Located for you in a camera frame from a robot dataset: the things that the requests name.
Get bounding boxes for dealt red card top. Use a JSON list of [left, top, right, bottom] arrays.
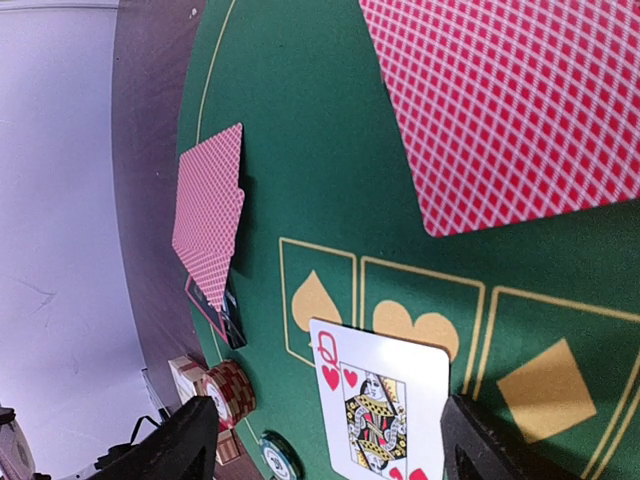
[[360, 1, 639, 237]]

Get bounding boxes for orange chips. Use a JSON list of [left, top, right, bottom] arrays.
[[203, 360, 257, 430]]

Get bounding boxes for queen of hearts card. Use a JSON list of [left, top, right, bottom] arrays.
[[310, 319, 450, 479]]

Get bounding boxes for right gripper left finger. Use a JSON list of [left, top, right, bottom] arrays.
[[94, 396, 219, 480]]

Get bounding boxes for round green poker mat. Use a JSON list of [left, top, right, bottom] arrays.
[[178, 1, 639, 479]]

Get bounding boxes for black red triangular dealer button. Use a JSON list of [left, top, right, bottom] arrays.
[[184, 276, 247, 350]]

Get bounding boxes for green chips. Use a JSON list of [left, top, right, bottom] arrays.
[[259, 430, 304, 480]]

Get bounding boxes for dealt red card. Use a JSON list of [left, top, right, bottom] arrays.
[[171, 122, 246, 281], [360, 1, 639, 237]]

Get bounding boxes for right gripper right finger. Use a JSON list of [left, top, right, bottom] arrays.
[[440, 395, 577, 480]]

